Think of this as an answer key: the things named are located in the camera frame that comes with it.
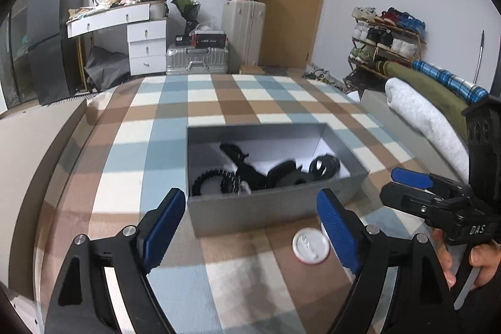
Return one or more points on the small black box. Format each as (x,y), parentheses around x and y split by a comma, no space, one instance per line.
(182,40)

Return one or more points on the large black hair clip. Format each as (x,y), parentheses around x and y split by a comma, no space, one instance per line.
(282,175)

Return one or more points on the silver suitcase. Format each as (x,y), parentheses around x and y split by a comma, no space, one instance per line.
(197,60)

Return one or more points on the checked bed blanket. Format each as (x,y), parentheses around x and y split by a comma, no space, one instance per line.
(156,130)

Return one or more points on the person's right hand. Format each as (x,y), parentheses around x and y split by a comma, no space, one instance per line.
(487,263)

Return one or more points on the blue plaid blanket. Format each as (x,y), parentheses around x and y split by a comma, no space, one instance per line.
(450,79)

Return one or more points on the pile of floor shoes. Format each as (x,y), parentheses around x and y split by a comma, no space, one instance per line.
(323,75)

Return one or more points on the white pole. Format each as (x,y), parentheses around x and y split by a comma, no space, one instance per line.
(479,52)

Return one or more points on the white desk bin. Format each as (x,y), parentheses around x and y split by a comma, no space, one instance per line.
(159,10)

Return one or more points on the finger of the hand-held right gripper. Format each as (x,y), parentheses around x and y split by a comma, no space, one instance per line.
(411,178)
(407,199)

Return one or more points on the black and red box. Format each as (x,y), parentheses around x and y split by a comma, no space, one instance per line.
(209,40)

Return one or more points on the black hair claw clip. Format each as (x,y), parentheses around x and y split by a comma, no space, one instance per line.
(235,154)

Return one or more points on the black refrigerator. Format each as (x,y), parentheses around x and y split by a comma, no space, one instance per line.
(54,25)

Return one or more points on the white desk with drawers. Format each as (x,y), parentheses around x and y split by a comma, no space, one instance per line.
(146,44)

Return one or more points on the grey rolled blanket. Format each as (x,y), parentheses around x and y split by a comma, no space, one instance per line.
(422,115)

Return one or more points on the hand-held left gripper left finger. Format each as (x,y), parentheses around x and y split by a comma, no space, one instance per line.
(166,228)

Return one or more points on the row of shoes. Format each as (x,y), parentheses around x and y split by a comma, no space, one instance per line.
(377,34)

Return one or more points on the glass sliding door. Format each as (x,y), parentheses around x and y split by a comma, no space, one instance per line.
(13,64)

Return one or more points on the green rolled blanket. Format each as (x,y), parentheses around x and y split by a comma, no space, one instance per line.
(430,87)

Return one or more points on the dark wrapped flower bouquet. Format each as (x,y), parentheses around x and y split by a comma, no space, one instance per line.
(188,7)

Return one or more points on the white suitcase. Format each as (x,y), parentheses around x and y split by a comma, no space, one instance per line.
(244,28)

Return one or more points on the pile of desk clutter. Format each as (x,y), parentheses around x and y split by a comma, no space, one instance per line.
(109,3)

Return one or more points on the grey cardboard box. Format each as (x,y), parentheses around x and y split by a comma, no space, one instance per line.
(274,208)

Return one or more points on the white round lid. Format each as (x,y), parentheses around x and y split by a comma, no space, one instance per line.
(311,246)

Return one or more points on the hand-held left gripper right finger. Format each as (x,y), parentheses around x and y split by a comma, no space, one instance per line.
(338,232)

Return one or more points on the wooden shoe rack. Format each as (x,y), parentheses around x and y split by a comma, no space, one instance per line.
(417,48)

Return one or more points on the small cardboard box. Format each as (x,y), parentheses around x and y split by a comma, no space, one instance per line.
(252,68)

